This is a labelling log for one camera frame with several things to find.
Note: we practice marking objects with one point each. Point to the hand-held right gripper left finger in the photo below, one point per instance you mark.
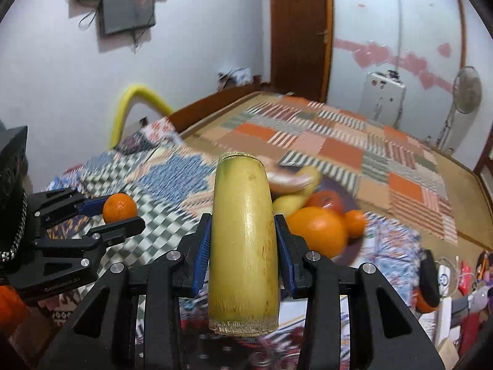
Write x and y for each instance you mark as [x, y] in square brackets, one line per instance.
[202, 262]

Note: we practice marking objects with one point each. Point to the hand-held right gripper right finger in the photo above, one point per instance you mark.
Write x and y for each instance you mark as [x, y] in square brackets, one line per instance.
[285, 262]

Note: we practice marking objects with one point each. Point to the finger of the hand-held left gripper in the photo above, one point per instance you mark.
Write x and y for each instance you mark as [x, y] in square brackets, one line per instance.
[92, 205]
[115, 231]

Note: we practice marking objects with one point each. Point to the small mandarin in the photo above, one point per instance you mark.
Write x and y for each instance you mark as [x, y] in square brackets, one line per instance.
[355, 223]
[119, 208]

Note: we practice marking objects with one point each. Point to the large orange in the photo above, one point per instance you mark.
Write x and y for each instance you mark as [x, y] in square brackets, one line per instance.
[317, 231]

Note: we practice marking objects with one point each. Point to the purple round plate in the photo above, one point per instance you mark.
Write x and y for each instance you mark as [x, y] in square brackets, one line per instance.
[350, 253]

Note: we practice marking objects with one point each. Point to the red tomato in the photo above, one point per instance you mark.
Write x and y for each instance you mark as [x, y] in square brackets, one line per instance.
[327, 201]

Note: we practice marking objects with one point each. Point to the orange cloth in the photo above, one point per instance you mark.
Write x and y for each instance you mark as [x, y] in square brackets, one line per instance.
[11, 310]

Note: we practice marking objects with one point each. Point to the floral checkered patchwork quilt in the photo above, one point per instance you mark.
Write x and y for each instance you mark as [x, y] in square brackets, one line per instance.
[161, 177]

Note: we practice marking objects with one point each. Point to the yellow foam tube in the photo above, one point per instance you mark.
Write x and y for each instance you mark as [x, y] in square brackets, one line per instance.
[117, 111]

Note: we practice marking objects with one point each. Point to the orange striped patchwork blanket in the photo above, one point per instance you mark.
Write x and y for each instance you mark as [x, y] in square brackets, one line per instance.
[339, 150]

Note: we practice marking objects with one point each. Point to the black and orange device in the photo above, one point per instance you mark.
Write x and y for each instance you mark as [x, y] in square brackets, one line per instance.
[428, 277]

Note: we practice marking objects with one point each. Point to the white round charger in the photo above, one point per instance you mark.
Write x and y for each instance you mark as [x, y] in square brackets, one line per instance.
[445, 279]

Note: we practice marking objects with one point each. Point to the pile of grey clothes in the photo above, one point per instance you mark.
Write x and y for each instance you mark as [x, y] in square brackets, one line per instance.
[235, 77]

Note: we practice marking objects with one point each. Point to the white boxy appliance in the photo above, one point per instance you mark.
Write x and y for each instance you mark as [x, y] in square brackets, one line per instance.
[383, 100]

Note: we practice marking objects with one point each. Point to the red cloth bag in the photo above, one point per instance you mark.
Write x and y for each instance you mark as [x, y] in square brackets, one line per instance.
[468, 333]

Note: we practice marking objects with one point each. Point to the brown wooden door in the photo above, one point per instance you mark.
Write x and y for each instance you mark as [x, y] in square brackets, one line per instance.
[298, 31]

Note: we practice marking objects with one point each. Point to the frosted wardrobe with heart stickers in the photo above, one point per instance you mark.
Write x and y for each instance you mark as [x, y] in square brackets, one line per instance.
[404, 15]

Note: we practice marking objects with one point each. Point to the small wall-mounted monitor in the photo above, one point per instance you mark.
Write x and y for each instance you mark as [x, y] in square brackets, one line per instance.
[127, 15]

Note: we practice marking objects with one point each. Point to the standing pedestal fan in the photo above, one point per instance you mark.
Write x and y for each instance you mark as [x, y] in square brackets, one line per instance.
[466, 88]

